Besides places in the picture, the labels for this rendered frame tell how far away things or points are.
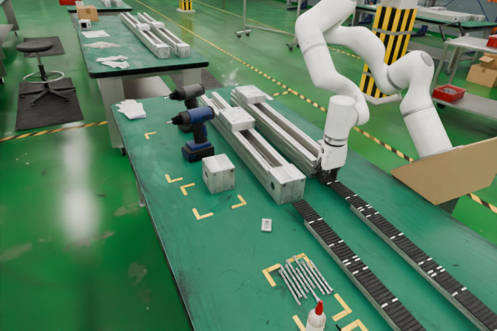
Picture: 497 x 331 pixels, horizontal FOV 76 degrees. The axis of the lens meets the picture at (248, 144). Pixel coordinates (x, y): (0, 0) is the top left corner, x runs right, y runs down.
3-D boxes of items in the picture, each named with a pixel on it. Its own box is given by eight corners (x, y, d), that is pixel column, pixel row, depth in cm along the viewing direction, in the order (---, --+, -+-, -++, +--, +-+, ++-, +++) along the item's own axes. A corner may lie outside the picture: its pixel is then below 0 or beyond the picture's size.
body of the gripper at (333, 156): (330, 146, 108) (325, 173, 114) (353, 140, 112) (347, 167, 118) (316, 136, 114) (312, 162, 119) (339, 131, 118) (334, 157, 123)
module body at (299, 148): (329, 173, 128) (333, 155, 124) (309, 179, 124) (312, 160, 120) (245, 100, 190) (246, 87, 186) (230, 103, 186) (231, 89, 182)
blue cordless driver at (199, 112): (217, 155, 136) (217, 108, 125) (174, 169, 126) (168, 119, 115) (208, 147, 142) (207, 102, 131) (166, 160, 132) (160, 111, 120)
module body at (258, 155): (289, 184, 121) (291, 165, 116) (266, 190, 117) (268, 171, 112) (216, 105, 182) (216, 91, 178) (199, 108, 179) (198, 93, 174)
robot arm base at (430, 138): (430, 159, 138) (413, 120, 142) (474, 144, 121) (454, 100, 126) (401, 166, 129) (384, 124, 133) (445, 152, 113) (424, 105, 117)
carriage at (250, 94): (265, 106, 169) (266, 94, 166) (246, 109, 165) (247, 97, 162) (252, 96, 182) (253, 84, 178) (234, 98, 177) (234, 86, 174)
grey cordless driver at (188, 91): (208, 127, 159) (206, 85, 148) (172, 139, 147) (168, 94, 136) (199, 122, 163) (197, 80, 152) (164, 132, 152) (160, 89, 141)
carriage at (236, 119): (254, 133, 143) (254, 120, 139) (231, 137, 138) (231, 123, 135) (239, 119, 155) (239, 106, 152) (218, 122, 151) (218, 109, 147)
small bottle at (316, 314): (303, 324, 74) (310, 292, 68) (319, 324, 74) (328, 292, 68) (306, 341, 71) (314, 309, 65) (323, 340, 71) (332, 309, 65)
